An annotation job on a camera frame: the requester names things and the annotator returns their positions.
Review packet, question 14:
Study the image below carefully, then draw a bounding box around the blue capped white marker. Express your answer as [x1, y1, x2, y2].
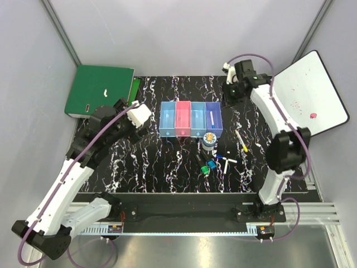
[210, 111, 215, 129]

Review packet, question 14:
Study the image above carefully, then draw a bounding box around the yellow capped white marker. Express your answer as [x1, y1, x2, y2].
[235, 129, 248, 152]

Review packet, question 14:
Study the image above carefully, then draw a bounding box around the round blue tape tin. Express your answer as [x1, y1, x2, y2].
[201, 132, 218, 151]

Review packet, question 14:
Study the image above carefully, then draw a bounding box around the pink drawer box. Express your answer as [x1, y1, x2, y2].
[175, 101, 191, 137]

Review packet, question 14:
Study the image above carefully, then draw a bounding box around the green ring binder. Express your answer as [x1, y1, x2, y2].
[64, 65, 134, 118]

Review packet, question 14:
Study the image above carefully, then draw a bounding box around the white whiteboard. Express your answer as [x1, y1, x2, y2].
[273, 50, 350, 136]

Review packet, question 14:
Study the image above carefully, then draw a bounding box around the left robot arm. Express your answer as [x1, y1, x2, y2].
[12, 99, 152, 266]

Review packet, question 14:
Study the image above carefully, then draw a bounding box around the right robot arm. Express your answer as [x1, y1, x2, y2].
[222, 60, 311, 222]

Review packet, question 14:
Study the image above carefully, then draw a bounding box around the blue tip white pen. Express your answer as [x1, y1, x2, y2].
[216, 155, 227, 160]

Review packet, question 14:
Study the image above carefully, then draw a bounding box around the black cap white pen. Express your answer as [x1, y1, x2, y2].
[222, 157, 238, 174]

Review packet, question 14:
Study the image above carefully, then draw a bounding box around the blue cap black highlighter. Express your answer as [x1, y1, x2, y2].
[201, 150, 216, 170]

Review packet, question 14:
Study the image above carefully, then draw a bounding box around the green cap black highlighter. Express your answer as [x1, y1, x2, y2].
[195, 154, 209, 175]

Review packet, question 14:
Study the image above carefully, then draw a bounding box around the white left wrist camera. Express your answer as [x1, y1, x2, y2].
[127, 100, 152, 128]

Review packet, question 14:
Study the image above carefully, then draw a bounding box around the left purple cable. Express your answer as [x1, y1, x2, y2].
[17, 102, 140, 266]

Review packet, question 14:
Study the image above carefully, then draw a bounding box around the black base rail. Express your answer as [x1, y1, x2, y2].
[71, 192, 321, 234]

